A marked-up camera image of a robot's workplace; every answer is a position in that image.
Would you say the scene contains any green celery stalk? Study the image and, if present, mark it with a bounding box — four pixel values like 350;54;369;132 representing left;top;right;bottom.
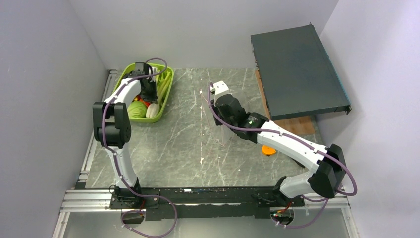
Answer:
146;72;171;118

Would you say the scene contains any clear zip top bag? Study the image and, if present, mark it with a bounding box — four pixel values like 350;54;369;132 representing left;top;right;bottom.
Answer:
199;89;227;146

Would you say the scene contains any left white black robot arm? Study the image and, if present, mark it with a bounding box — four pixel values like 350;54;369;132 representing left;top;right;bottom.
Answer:
93;75;151;208

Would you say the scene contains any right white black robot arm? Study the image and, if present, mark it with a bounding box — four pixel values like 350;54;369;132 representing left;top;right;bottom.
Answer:
209;94;346;206

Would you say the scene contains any red chili pepper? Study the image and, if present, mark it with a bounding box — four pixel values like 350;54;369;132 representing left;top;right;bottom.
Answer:
133;95;151;108

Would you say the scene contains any green cabbage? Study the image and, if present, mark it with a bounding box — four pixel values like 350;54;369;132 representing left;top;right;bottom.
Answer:
127;101;147;119

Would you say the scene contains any green plastic basket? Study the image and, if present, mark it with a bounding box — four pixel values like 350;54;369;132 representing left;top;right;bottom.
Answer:
113;63;175;123

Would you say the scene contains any orange tape measure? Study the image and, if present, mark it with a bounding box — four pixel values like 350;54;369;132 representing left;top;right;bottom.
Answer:
262;145;277;156

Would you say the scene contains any dark green metal case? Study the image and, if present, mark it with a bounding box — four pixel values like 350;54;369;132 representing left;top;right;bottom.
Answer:
251;24;352;120

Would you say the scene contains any wooden board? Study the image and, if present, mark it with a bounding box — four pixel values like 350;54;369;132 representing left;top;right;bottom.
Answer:
255;70;315;135

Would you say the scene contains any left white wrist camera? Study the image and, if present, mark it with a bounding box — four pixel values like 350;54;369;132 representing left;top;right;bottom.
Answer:
130;62;154;78

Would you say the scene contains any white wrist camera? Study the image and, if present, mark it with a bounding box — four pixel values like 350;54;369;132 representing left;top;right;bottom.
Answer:
130;62;154;78
210;80;230;98

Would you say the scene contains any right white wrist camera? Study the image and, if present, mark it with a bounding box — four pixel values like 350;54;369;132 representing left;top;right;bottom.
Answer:
210;80;230;98

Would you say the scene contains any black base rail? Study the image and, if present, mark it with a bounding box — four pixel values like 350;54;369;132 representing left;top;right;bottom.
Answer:
109;186;305;221

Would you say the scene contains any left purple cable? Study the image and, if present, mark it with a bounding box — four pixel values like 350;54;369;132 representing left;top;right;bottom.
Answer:
100;58;178;238

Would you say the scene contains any purple cable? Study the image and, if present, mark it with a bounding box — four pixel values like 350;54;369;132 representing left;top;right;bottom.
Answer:
100;58;178;238
207;82;358;230

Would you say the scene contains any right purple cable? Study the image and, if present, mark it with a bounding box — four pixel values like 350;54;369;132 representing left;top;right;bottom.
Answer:
207;82;358;230

